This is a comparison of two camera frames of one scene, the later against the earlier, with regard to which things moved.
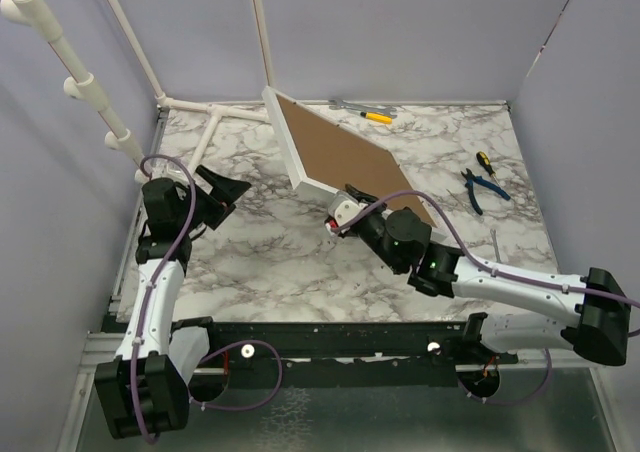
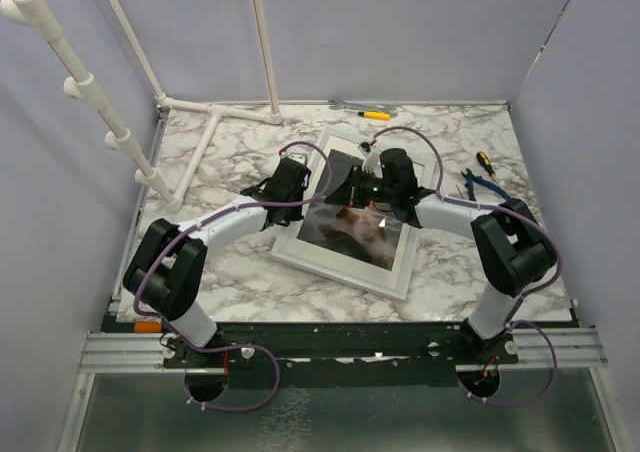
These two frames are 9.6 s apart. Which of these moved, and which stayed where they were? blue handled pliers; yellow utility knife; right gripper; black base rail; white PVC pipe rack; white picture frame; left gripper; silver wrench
Moved: left gripper; white picture frame; right gripper
Stayed: black base rail; yellow utility knife; white PVC pipe rack; blue handled pliers; silver wrench
